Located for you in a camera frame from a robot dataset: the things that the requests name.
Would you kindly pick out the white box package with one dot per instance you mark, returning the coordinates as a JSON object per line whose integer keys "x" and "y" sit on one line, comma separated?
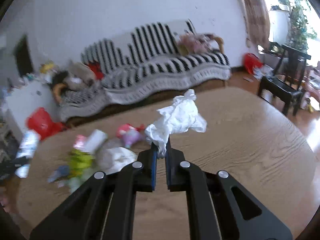
{"x": 91, "y": 143}

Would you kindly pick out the pink purple plush toy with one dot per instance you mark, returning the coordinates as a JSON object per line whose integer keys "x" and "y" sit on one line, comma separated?
{"x": 129, "y": 135}

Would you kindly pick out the black wooden stool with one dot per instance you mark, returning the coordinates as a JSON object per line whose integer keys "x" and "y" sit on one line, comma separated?
{"x": 290, "y": 89}

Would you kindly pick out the white tissue paper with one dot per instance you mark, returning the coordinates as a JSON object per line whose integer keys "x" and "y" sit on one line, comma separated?
{"x": 181, "y": 116}

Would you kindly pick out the pink clothes pile on sofa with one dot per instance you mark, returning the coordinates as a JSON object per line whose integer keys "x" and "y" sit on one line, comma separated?
{"x": 190, "y": 43}

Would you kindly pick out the white cabinet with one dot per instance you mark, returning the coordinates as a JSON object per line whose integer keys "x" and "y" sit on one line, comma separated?
{"x": 21, "y": 103}

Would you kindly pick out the black white striped sofa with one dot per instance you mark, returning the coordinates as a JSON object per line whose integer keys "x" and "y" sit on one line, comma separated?
{"x": 140, "y": 63}

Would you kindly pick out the green potted plant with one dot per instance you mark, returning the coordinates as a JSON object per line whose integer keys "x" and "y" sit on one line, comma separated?
{"x": 299, "y": 31}

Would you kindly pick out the blue white crumpled wrapper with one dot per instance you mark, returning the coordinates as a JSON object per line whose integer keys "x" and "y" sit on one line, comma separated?
{"x": 62, "y": 171}

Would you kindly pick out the green yellow snack bag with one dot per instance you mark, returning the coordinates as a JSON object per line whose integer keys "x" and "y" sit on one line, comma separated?
{"x": 79, "y": 162}

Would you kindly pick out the brown plush toy on sofa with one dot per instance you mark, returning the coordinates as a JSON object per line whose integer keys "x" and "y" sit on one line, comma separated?
{"x": 76, "y": 76}

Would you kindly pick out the brown patterned curtain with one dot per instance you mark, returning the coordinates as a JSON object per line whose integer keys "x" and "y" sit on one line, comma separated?
{"x": 257, "y": 21}

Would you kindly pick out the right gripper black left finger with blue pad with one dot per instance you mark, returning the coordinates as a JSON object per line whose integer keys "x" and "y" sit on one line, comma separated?
{"x": 103, "y": 206}

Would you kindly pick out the red bag near curtain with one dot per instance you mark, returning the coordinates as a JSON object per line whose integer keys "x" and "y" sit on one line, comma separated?
{"x": 250, "y": 62}

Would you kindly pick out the white paper sheet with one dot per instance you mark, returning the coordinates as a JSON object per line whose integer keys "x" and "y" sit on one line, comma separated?
{"x": 112, "y": 160}

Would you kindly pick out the red plastic bag left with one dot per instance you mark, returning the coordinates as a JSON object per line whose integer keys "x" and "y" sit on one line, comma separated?
{"x": 40, "y": 121}

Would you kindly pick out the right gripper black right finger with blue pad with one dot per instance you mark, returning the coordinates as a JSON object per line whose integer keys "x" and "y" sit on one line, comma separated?
{"x": 219, "y": 207}

